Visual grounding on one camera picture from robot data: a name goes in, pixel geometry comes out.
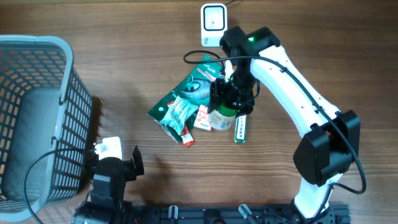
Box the black aluminium mounting rail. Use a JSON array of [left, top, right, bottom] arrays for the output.
[[127, 204, 351, 224]]

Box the black camera cable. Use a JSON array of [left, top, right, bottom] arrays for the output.
[[23, 147, 97, 224], [183, 50, 367, 224]]

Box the red stick packet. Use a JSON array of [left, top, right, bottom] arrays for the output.
[[167, 101, 195, 147]]

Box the black left camera cable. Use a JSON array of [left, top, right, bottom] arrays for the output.
[[23, 147, 97, 224]]

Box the white barcode scanner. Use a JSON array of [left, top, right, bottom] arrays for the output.
[[200, 3, 228, 47]]

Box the teal tissue pack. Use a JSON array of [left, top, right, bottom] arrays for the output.
[[160, 96, 198, 135]]

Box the green gum box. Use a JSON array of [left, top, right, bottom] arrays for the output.
[[234, 115, 247, 143]]

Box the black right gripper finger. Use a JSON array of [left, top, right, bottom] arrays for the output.
[[237, 101, 254, 116], [207, 79, 226, 113]]

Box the green 3M gloves bag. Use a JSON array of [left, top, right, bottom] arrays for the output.
[[148, 54, 224, 143]]

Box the orange Kleenex tissue pack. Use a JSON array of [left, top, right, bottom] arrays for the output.
[[193, 105, 211, 131]]

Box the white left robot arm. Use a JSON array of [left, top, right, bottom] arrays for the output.
[[71, 147, 144, 224]]

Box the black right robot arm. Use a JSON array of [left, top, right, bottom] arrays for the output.
[[208, 26, 366, 223]]

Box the grey plastic basket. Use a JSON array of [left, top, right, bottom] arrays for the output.
[[1, 35, 93, 222]]

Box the green lid jar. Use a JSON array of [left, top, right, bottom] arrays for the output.
[[209, 102, 238, 131]]

